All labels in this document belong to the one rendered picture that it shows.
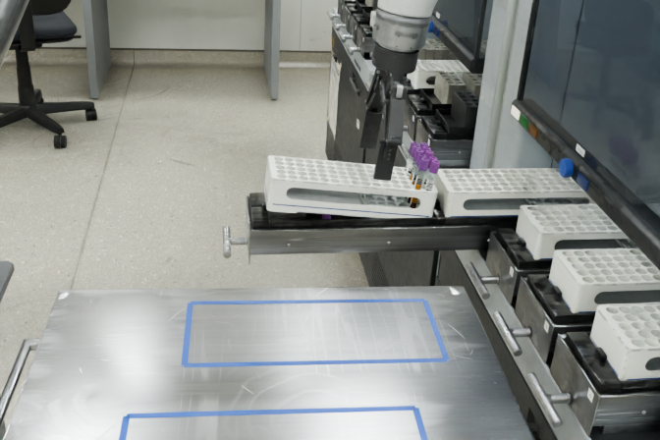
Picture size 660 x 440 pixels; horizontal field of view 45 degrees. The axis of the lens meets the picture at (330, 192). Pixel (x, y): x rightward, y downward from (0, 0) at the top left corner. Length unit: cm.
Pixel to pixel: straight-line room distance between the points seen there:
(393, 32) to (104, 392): 69
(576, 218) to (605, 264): 15
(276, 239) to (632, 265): 58
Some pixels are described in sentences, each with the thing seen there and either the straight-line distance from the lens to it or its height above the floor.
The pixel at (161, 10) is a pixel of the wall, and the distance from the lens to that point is 491.
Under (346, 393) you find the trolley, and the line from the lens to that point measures 101.
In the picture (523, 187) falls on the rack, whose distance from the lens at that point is 148.
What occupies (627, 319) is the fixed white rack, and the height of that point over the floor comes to 87.
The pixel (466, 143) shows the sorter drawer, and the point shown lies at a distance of 182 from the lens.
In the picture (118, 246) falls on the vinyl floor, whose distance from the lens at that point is 297.
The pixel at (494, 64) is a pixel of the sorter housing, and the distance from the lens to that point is 169.
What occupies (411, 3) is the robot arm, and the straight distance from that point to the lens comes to 128.
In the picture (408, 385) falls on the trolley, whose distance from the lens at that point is 103.
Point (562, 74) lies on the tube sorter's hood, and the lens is 135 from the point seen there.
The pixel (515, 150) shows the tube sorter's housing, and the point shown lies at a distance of 158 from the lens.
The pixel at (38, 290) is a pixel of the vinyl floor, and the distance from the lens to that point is 277.
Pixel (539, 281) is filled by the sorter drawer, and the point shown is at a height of 82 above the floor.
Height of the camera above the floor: 147
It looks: 26 degrees down
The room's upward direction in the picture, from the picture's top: 3 degrees clockwise
